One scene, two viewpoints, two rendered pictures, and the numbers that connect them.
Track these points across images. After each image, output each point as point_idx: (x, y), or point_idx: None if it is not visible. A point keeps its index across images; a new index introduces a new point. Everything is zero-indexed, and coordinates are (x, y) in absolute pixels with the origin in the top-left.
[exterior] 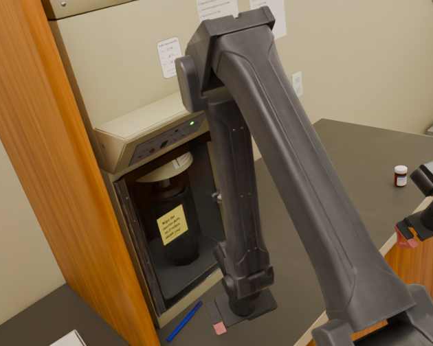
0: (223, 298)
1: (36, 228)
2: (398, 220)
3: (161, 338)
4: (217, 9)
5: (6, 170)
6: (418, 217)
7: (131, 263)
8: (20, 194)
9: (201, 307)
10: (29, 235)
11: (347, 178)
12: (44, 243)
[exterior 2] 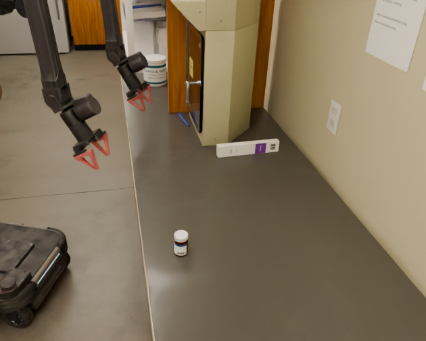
0: (142, 82)
1: (271, 66)
2: (145, 214)
3: (182, 114)
4: (399, 1)
5: (275, 24)
6: (93, 132)
7: (168, 49)
8: (274, 42)
9: (186, 126)
10: (269, 66)
11: (235, 233)
12: (270, 77)
